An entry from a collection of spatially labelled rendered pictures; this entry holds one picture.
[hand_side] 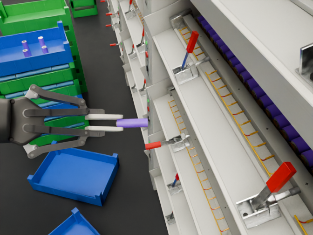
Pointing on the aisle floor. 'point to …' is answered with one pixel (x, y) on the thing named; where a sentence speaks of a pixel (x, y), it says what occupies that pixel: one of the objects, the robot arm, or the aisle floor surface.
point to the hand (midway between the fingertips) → (104, 122)
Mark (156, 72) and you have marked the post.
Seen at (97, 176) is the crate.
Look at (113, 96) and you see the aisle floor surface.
